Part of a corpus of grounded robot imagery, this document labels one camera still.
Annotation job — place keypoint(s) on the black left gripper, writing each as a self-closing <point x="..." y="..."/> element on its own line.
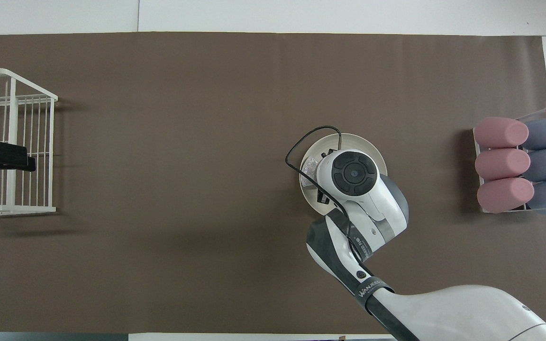
<point x="3" y="154"/>

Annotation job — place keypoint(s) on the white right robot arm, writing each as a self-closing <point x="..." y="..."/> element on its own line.
<point x="382" y="199"/>

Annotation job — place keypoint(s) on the cream round plate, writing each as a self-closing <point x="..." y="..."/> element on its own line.
<point x="368" y="147"/>

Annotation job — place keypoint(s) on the brown table mat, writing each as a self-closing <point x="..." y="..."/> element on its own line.
<point x="206" y="118"/>

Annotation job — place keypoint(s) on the pink plastic cup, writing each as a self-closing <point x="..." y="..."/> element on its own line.
<point x="503" y="164"/>
<point x="505" y="195"/>
<point x="500" y="132"/>

